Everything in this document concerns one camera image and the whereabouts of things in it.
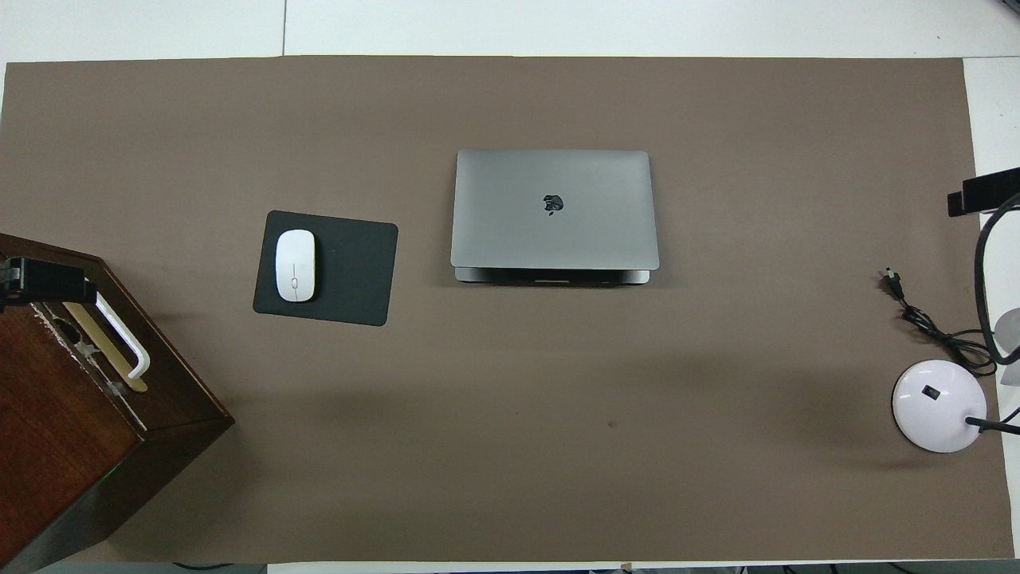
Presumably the white computer mouse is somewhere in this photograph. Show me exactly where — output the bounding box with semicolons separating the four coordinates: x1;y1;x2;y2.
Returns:
276;230;316;303

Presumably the black mouse pad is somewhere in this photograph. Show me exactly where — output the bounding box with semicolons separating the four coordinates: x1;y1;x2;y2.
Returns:
253;210;399;326

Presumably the dark wooden box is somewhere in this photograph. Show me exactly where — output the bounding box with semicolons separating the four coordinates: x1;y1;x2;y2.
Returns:
0;233;234;573

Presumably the brass handle plate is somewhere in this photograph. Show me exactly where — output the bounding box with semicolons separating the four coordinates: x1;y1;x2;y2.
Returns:
62;301;148;393

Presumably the black lamp power cable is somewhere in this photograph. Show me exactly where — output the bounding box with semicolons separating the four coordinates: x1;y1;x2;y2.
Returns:
879;269;998;377

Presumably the white box handle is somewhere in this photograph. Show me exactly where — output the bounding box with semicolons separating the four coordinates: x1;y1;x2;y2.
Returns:
94;293;151;379

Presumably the white desk lamp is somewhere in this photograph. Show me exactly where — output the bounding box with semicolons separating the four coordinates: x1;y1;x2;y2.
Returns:
892;307;1020;454

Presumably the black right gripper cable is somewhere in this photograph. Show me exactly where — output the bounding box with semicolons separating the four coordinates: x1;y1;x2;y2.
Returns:
976;191;1020;368

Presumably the grey laptop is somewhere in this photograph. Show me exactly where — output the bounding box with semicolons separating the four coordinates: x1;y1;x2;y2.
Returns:
450;148;661;285

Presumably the brown table mat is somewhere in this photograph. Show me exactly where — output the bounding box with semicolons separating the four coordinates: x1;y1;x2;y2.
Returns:
0;56;1014;563

